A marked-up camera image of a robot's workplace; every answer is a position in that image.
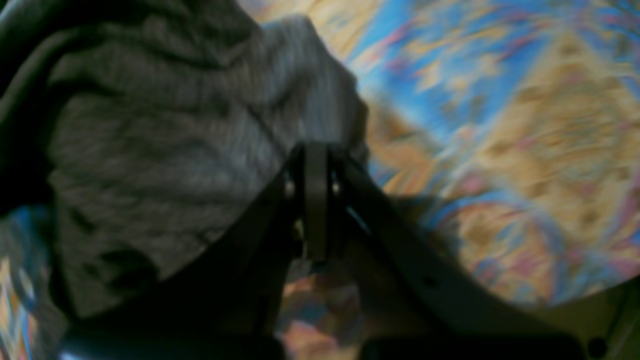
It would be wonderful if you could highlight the patterned tablecloth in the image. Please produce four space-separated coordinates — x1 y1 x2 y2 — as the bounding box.
0 0 640 360

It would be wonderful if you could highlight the grey t-shirt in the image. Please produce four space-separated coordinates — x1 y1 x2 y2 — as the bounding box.
0 0 371 360

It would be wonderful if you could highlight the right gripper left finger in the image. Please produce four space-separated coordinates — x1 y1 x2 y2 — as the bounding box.
60 143 330 360

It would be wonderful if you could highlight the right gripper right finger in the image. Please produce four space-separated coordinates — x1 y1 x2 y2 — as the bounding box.
327 145 585 360

